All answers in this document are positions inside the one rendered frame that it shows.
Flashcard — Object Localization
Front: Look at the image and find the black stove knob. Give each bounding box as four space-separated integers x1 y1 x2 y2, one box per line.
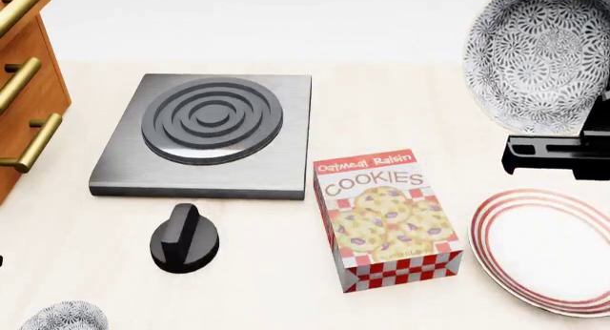
149 202 221 275

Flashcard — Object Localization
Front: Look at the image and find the black white floral patterned bowl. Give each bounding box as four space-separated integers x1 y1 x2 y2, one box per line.
18 299 111 330
462 0 610 135

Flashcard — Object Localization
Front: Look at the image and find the grey square stove base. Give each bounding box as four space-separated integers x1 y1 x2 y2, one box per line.
88 72 314 201

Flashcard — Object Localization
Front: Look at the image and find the dark round coil burner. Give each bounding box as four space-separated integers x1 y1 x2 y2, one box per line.
140 76 284 166

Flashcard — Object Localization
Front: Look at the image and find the oatmeal raisin cookies box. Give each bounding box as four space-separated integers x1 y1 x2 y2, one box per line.
313 149 465 294

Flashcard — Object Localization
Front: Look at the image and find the white plate with red rings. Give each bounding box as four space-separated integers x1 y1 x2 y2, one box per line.
468 188 610 319

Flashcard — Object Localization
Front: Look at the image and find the brass drawer handle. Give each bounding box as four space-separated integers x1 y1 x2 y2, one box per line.
0 0 43 38
0 56 43 115
0 113 64 175

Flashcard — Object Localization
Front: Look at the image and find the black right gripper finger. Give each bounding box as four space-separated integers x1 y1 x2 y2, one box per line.
500 133 581 175

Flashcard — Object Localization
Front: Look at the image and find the wooden drawer cabinet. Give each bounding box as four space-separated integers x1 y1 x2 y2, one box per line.
0 0 72 206

